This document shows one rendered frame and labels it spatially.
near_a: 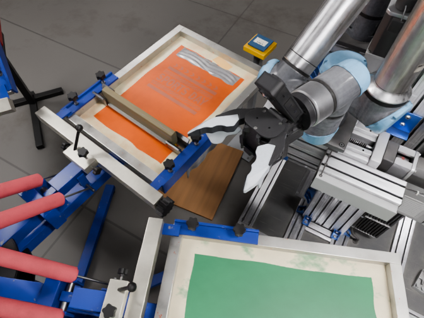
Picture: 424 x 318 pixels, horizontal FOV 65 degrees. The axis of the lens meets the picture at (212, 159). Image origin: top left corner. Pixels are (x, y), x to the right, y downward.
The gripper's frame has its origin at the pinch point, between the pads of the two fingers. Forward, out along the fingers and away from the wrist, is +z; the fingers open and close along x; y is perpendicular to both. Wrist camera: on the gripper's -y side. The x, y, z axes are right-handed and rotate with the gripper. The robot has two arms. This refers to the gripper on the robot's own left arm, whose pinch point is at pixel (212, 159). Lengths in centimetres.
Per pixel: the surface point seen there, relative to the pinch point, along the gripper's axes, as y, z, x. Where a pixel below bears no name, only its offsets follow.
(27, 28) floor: 123, -6, 335
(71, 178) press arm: 55, 23, 64
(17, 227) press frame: 58, 47, 59
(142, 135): 63, -9, 72
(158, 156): 65, -9, 59
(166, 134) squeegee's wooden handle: 55, -16, 59
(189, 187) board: 154, -34, 95
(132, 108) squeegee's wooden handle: 52, -11, 78
